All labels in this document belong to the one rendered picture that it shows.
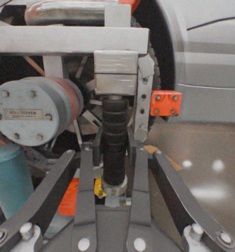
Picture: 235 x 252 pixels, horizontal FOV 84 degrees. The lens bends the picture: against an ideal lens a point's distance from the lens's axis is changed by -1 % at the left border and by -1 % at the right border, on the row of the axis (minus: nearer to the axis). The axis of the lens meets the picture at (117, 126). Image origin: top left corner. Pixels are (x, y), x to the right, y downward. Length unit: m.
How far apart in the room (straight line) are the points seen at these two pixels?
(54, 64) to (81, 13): 0.23
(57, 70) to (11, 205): 0.38
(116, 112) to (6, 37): 0.17
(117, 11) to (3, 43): 0.15
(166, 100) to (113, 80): 0.27
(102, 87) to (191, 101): 0.50
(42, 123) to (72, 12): 0.18
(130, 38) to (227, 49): 0.52
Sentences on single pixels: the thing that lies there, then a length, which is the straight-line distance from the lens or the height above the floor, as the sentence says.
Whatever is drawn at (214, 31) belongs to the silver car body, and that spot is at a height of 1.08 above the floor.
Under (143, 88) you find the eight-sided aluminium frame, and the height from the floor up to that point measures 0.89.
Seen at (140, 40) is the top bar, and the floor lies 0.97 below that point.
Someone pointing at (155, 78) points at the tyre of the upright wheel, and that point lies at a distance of 0.48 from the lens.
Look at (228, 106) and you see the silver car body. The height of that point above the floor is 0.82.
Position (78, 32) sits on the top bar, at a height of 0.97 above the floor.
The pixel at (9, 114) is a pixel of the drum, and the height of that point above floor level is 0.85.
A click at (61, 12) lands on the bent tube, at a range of 0.22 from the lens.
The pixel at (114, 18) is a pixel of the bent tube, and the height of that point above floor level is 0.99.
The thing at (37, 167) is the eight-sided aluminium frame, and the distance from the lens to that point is 0.56.
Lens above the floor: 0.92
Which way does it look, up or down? 20 degrees down
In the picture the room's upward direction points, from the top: 1 degrees clockwise
